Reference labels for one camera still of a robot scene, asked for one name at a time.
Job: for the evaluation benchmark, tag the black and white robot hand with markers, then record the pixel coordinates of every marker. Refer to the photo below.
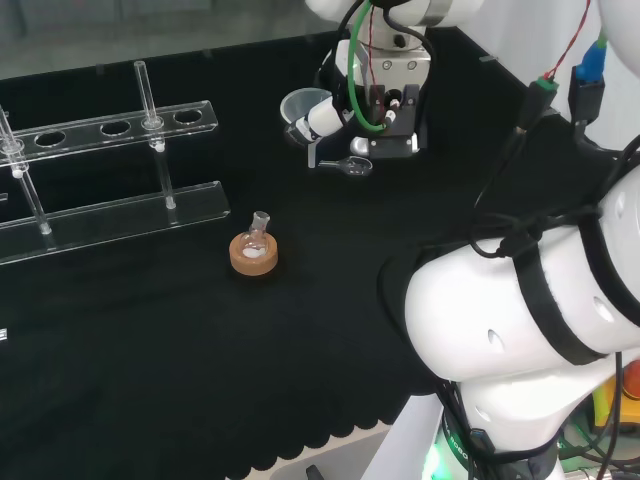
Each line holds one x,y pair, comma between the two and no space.
395,127

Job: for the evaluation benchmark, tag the clear plastic funnel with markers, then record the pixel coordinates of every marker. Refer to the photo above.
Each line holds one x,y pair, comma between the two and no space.
292,102

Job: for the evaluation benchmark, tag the clear glass weighing funnel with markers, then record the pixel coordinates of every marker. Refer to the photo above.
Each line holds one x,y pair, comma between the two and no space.
356,167

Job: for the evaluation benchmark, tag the clear acrylic funnel stand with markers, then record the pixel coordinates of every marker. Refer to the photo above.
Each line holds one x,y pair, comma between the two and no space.
125,220

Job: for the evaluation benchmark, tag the small round-bottom glass flask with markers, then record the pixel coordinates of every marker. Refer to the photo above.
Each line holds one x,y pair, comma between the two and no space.
252,242

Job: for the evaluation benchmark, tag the black bench cloth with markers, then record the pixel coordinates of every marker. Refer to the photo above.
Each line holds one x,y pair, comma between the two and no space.
200,350

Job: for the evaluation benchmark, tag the pale board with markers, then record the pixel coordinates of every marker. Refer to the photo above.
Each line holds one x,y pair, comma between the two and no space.
345,445

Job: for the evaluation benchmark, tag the yellow stop button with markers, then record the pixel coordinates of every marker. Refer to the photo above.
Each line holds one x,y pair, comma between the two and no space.
634,372

